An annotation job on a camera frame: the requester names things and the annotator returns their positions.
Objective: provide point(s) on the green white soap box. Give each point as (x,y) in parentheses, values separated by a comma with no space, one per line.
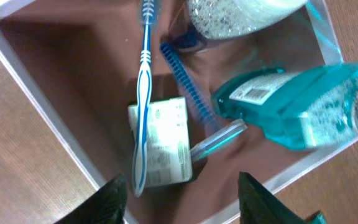
(168,144)

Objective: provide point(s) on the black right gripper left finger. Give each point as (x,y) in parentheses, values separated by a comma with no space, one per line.
(106,206)

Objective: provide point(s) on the blue disposable razor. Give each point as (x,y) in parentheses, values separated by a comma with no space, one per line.
(218,136)

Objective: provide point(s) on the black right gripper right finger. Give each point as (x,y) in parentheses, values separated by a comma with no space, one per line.
(258,206)

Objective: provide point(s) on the purple spray bottle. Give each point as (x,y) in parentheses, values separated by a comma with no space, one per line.
(202,24)

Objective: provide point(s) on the teal mouthwash bottle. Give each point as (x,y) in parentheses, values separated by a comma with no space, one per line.
(298,110)

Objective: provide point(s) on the white cardboard box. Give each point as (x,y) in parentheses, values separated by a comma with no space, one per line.
(77,62)

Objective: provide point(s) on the blue white toothbrush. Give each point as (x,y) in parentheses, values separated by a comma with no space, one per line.
(148,15)

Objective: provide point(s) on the Colgate toothpaste tube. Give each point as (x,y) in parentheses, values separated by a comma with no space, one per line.
(316,218)

